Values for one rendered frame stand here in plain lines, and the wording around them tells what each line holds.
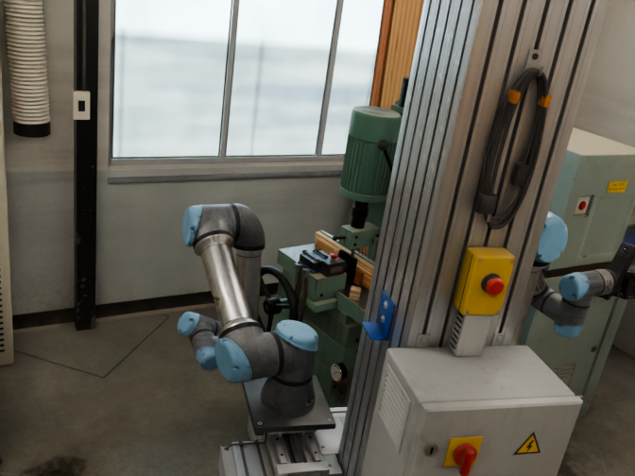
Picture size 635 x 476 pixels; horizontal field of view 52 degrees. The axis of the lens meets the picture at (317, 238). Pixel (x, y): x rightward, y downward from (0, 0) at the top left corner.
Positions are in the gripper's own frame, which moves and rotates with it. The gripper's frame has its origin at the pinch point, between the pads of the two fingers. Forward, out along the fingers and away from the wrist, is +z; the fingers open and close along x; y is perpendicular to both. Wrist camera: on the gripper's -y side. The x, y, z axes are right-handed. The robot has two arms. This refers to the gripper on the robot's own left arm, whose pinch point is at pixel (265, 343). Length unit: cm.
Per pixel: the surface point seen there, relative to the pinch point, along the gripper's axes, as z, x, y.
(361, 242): 20, -3, -47
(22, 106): -61, -137, -23
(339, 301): 13.1, 8.4, -25.4
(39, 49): -67, -137, -47
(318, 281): 1.7, 5.6, -28.1
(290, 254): 13.1, -25.3, -29.1
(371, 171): 1, 1, -70
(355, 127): -9, -7, -80
